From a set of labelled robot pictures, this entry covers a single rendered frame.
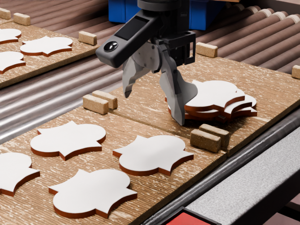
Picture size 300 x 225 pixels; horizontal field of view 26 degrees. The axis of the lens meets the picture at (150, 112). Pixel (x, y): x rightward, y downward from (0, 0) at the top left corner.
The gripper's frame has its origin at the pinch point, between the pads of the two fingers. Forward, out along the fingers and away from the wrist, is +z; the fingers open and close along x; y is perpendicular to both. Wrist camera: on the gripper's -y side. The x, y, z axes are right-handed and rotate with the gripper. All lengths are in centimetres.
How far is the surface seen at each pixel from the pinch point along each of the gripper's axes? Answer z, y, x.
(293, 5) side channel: 8, 97, 46
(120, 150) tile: 7.6, -3.8, 3.7
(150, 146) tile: 7.6, 1.5, 1.5
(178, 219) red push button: 9.4, -8.4, -16.9
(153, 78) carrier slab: 8.7, 24.7, 28.1
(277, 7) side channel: 10, 96, 51
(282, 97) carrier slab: 8.8, 39.2, 2.2
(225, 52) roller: 11, 55, 34
